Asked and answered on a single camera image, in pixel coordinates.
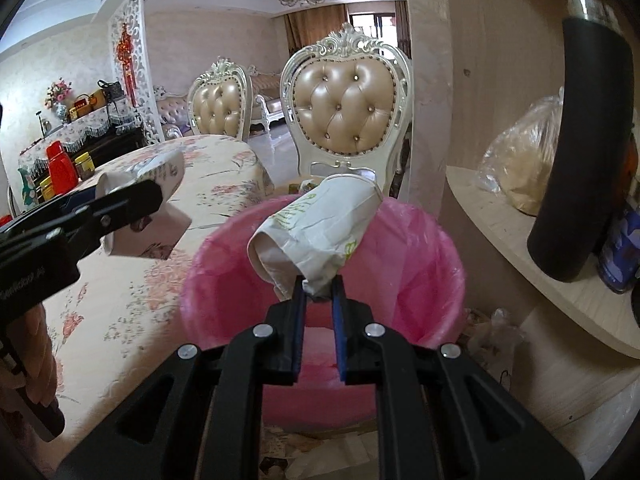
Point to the beige tufted dining chair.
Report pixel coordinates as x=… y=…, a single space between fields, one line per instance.
x=340 y=105
x=217 y=107

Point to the dark wooden sideboard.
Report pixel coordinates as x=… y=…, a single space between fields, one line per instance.
x=115 y=142

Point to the person's left forearm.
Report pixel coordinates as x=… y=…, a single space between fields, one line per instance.
x=35 y=350

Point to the flower vase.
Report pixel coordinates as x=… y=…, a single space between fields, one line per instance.
x=60 y=100

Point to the red plastic jug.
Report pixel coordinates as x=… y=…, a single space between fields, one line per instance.
x=62 y=172

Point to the red knot ornament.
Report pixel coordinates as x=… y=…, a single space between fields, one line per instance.
x=126 y=60

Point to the white paper cup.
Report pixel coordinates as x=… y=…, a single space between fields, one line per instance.
x=315 y=230

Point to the black thermos flask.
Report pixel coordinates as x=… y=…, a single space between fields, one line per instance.
x=580 y=135

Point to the brown curtain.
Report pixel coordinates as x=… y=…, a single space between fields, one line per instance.
x=310 y=30

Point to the white plastic bag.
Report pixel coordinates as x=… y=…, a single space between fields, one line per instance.
x=492 y=340

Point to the white paper sheets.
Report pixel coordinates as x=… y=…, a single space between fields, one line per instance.
x=320 y=455

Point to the packet on chair seat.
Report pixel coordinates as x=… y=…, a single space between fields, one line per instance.
x=302 y=187

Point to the clear plastic bag of food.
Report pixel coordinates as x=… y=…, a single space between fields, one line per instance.
x=525 y=160

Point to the purple tufted sofa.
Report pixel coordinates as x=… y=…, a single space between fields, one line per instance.
x=172 y=110

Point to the blue label jar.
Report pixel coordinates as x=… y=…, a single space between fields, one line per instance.
x=620 y=255

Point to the white framed sofa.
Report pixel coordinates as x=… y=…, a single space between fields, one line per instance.
x=272 y=105

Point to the floral tablecloth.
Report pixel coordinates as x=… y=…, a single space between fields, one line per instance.
x=125 y=310

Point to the white lattice screen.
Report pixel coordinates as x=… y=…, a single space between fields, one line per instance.
x=145 y=85

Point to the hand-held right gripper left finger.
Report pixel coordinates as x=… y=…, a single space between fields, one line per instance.
x=298 y=320

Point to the black handbag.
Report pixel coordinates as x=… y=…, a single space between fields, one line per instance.
x=111 y=90

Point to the curved wooden shelf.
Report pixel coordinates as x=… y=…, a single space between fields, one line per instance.
x=500 y=230

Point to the lace sideboard cloth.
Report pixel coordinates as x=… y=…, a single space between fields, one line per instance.
x=75 y=132

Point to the pink lined trash bin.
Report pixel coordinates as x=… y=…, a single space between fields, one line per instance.
x=410 y=270

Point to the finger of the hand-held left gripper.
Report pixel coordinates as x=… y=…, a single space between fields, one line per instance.
x=82 y=199
x=125 y=202

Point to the floral print paper cup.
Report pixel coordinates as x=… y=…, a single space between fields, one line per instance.
x=160 y=167

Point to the amber glass bottle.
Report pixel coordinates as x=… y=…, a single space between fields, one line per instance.
x=629 y=170

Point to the brown jar with yellow lid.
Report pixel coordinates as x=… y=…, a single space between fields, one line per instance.
x=86 y=167

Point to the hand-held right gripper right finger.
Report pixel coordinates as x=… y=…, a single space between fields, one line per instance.
x=339 y=325

